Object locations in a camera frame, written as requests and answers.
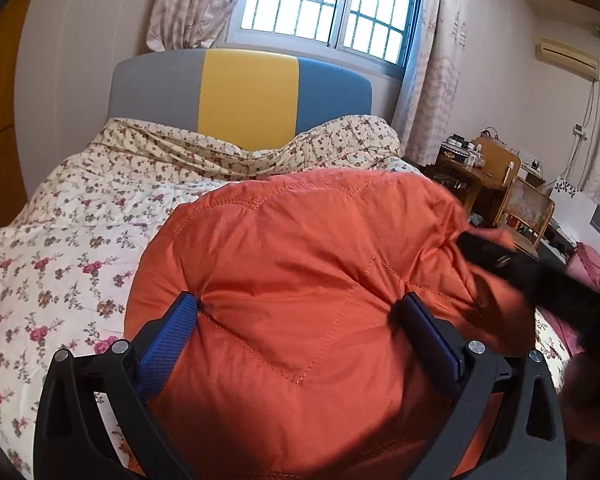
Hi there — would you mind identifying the wooden cane chair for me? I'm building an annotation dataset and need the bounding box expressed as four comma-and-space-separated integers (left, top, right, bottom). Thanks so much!
472, 137, 556, 256

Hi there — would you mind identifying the white box with floral print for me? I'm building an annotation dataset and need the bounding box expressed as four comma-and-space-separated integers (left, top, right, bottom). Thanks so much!
547, 176, 600, 241

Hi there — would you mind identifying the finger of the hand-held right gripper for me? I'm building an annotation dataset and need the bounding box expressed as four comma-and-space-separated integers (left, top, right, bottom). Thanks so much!
455, 229, 518, 281

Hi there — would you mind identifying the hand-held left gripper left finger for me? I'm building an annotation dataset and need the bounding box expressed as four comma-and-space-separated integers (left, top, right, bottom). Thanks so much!
32, 291, 201, 480

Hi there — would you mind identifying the round patterned tin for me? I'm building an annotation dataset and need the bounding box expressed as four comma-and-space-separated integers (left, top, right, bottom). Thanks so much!
441, 142, 473, 165

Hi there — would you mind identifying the pink cloth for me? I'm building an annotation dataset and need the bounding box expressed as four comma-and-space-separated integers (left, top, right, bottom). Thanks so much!
567, 242, 600, 301

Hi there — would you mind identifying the floral quilt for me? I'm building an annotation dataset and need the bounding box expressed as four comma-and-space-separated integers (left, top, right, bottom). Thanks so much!
0, 115, 578, 480

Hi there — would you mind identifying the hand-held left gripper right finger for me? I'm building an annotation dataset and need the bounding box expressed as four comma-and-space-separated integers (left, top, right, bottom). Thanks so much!
390, 292, 567, 480

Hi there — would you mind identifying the orange down jacket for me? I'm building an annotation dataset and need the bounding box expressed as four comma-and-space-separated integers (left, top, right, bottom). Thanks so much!
122, 169, 538, 480

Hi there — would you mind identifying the wooden desk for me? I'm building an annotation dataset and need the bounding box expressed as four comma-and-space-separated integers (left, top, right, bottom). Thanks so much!
432, 152, 511, 226

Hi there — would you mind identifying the grey yellow blue headboard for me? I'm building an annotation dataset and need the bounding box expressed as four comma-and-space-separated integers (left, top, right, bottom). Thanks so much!
107, 47, 373, 153

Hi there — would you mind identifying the barred window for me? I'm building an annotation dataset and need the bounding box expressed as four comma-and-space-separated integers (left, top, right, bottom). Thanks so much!
225, 0, 428, 78

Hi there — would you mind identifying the wall air conditioner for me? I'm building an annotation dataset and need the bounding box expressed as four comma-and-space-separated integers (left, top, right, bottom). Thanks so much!
535, 37, 600, 81

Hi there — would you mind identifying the pink patterned curtain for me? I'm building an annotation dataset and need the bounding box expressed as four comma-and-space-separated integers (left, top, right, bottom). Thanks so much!
390, 0, 473, 161
147, 0, 258, 53

